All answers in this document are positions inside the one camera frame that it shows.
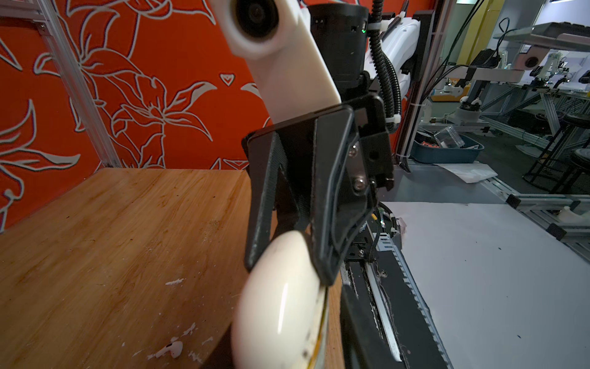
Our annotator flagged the white earbud charging case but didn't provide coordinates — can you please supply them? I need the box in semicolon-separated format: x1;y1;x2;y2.
230;231;329;368

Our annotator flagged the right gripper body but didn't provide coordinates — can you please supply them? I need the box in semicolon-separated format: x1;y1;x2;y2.
241;94;394;193

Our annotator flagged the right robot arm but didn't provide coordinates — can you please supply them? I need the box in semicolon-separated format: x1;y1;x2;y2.
242;4;433;286

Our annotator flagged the blue plastic tray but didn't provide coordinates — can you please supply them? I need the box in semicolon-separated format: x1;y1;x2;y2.
410;132;485;165

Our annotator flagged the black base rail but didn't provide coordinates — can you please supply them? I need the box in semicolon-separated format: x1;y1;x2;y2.
340;203;453;368

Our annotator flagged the white earbud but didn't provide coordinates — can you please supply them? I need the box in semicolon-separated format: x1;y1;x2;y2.
147;341;184;360

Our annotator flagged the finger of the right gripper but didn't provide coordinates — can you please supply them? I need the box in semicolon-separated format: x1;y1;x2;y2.
310;105;374;286
244;132;288;272

